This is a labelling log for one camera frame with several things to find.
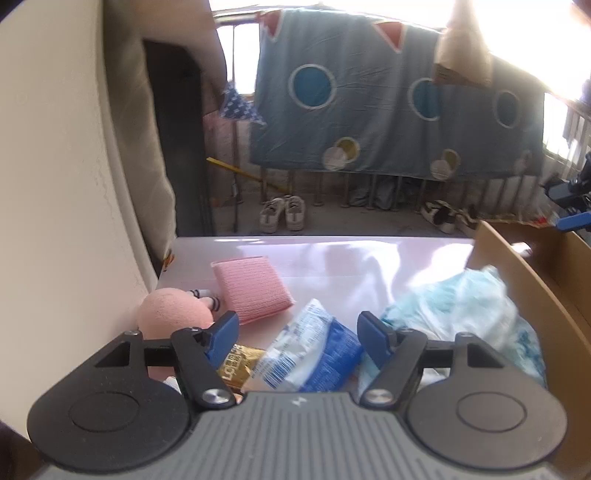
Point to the black door frame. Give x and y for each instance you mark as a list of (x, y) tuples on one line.
[(180, 138)]

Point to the blue blanket with circles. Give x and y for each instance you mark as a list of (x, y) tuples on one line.
[(369, 115)]

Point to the beige curtain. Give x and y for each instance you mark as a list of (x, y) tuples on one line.
[(138, 138)]

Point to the pink round plush toy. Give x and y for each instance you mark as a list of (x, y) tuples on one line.
[(171, 309)]

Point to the blue white wipes packet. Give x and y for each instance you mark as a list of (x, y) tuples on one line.
[(314, 350)]

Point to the gold snack packet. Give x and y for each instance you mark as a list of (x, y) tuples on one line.
[(238, 365)]

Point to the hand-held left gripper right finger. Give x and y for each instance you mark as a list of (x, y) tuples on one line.
[(372, 335)]

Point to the yellow stick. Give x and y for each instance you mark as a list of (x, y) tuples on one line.
[(244, 173)]

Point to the grey hanging cloth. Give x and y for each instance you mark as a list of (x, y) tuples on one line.
[(374, 194)]

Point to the metal balcony railing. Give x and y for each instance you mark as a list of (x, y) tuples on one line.
[(317, 188)]

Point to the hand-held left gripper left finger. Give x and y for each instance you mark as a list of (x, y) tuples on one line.
[(224, 335)]

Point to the light blue plastic bag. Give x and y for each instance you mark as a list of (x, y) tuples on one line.
[(461, 304)]

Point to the blue star-print cloth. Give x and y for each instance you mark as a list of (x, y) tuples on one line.
[(235, 107)]

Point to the brown cardboard box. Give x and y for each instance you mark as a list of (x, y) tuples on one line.
[(554, 286)]

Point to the beige hanging cloth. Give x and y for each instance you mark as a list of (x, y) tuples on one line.
[(466, 41)]

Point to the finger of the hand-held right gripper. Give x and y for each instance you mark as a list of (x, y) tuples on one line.
[(561, 191), (573, 223)]

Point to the pink sponge pad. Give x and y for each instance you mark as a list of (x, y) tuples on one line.
[(251, 288)]

